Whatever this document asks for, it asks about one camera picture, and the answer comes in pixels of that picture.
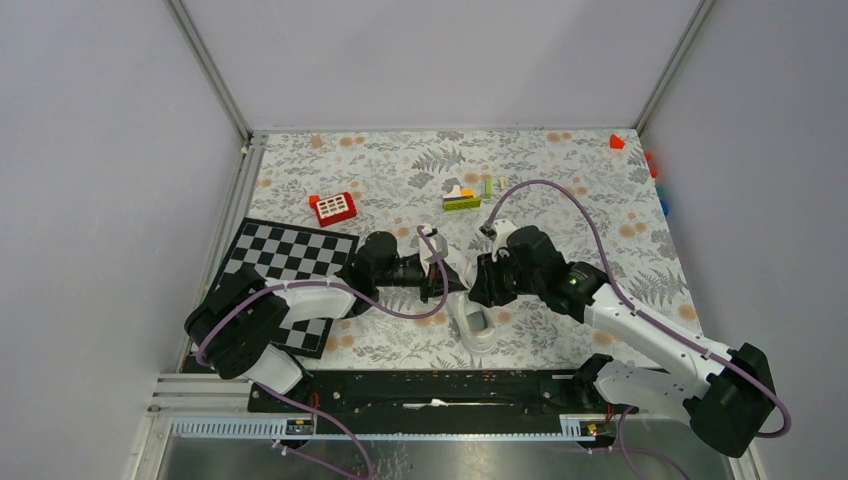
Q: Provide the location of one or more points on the blue toy piece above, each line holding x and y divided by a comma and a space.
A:
663, 199

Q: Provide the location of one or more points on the grey slotted cable duct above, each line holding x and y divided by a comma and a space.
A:
557, 427

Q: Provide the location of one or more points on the floral patterned table mat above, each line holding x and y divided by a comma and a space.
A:
589, 198

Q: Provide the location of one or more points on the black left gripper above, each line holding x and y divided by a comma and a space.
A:
433, 285

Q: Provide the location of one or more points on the black white chessboard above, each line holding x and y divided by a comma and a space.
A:
279, 251

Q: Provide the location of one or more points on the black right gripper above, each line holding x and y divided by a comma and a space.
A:
486, 286

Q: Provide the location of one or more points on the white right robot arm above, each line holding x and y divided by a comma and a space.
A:
724, 394

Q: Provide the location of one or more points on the white sneaker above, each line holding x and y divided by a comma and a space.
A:
474, 321

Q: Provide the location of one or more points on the red triangular block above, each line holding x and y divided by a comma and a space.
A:
615, 142

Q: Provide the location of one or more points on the red white grid toy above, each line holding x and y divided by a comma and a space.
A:
333, 209

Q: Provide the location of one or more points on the green toy brick stack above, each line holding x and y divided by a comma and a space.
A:
460, 199

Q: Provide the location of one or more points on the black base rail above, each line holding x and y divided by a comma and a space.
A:
386, 395

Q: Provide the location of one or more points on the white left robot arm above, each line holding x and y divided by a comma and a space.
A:
234, 326

